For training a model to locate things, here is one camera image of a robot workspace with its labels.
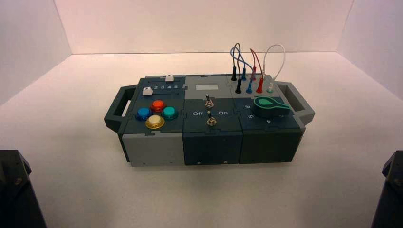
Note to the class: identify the white square slider cap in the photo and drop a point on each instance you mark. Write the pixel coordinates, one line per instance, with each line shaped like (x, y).
(147, 91)
(169, 78)

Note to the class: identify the orange round push button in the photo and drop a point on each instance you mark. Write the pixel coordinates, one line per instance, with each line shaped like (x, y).
(158, 105)

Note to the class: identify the metal toggle switch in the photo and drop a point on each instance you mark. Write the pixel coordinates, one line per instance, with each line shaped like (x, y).
(210, 120)
(207, 101)

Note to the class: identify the grey display window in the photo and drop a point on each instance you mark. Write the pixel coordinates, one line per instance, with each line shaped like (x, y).
(207, 87)

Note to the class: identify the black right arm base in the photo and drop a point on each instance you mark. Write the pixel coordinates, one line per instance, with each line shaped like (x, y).
(390, 198)

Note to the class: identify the yellow round push button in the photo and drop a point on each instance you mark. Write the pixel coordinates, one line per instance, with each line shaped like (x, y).
(155, 121)

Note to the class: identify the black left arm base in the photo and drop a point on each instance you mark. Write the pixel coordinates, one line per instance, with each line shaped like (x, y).
(14, 195)

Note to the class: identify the dark teal grey control box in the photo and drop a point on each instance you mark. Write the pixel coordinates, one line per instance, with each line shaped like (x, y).
(214, 148)

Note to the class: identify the green rotary knob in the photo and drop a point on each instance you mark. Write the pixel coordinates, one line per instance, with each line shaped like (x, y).
(267, 107)

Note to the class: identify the teal round push button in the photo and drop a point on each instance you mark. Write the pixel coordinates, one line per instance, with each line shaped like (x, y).
(169, 112)

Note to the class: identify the blue round push button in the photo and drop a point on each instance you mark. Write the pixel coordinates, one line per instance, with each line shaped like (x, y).
(143, 113)

